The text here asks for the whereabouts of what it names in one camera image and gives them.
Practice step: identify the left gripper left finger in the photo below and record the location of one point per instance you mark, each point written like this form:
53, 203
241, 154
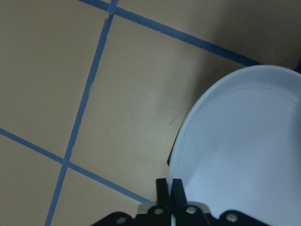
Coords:
162, 193

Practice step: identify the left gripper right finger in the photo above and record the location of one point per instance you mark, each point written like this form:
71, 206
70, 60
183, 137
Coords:
177, 196

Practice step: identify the blue plate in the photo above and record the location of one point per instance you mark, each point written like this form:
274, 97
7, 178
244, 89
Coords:
239, 148

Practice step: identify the black dish rack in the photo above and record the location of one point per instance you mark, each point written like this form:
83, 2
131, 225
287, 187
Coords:
170, 153

